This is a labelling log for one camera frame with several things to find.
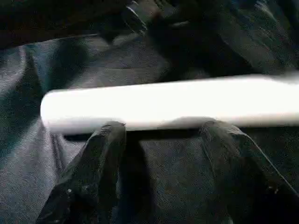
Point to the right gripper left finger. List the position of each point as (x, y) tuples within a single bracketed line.
[(88, 182)]

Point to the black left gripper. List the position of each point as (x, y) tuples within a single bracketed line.
[(149, 11)]

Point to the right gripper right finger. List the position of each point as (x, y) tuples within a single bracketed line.
[(247, 182)]

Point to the white plastic table leg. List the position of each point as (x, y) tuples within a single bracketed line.
[(163, 105)]

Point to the black work mat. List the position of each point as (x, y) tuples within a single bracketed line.
[(28, 163)]

